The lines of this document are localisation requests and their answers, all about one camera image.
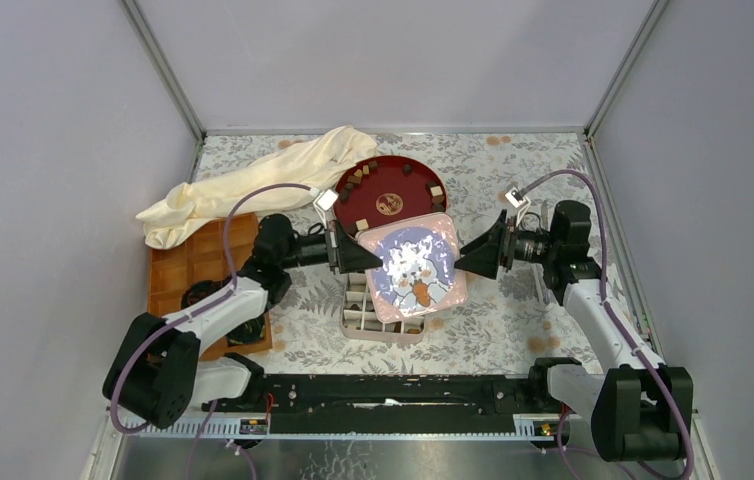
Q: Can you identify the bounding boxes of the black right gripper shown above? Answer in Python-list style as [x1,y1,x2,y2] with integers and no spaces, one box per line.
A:
[454,210,558,280]

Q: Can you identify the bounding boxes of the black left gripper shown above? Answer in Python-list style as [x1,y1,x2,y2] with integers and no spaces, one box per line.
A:
[279,220,384,275]

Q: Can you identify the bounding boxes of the pink tin with white dividers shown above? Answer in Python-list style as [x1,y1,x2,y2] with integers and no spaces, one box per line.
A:
[340,273,425,345]

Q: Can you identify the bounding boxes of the silver tin lid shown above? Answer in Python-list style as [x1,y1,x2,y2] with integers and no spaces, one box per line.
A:
[356,212,468,323]

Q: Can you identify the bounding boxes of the silver metal tongs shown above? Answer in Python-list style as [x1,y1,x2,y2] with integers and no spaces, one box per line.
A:
[530,200,554,306]

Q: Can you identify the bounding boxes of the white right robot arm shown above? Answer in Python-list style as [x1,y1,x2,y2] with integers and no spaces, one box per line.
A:
[454,200,694,462]

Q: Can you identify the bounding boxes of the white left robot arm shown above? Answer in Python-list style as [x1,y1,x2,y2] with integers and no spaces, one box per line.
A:
[102,214,383,433]

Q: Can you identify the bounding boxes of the red round tray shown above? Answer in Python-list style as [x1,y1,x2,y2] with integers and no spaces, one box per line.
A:
[333,155,448,236]

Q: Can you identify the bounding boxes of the cream cloth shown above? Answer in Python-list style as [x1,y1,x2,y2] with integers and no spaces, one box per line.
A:
[136,126,377,250]

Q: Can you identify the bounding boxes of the black paper cup liners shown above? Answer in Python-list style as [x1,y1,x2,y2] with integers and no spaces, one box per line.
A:
[176,278,268,350]

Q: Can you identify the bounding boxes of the wooden compartment tray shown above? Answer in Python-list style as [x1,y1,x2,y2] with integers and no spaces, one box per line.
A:
[145,213,274,362]

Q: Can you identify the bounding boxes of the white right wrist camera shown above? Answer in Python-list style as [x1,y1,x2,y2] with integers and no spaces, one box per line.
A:
[504,186,532,224]

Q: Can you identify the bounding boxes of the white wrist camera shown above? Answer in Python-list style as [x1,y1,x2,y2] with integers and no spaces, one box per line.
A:
[312,189,339,225]
[504,186,532,224]

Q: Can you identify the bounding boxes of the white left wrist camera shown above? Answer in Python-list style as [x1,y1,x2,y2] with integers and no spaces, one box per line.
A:
[312,189,339,225]

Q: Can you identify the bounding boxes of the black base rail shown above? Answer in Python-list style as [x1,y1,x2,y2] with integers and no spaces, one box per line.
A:
[202,374,562,436]

